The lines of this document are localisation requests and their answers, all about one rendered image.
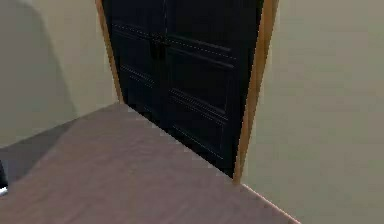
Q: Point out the black panelled double door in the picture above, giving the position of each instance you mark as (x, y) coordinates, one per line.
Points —
(196, 83)

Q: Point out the black object with white base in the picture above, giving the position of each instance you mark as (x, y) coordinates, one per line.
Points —
(2, 178)

